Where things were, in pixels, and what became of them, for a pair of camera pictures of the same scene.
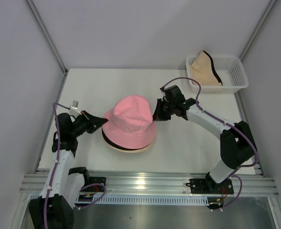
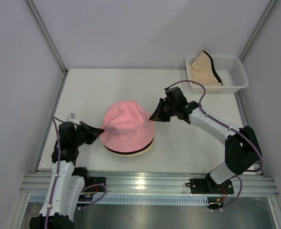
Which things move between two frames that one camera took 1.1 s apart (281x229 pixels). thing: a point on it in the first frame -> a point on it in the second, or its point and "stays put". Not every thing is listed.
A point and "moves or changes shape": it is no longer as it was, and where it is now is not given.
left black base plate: x=96 y=184 stays put
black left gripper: x=94 y=123 -> x=93 y=133
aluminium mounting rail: x=162 y=183 stays put
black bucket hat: x=131 y=149 -> x=129 y=152
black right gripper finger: x=158 y=113 stays put
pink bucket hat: x=130 y=124 moves or changes shape
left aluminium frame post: x=31 y=7 stays put
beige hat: x=202 y=70 stays put
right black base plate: x=208 y=186 stays put
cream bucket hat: x=144 y=149 -> x=146 y=151
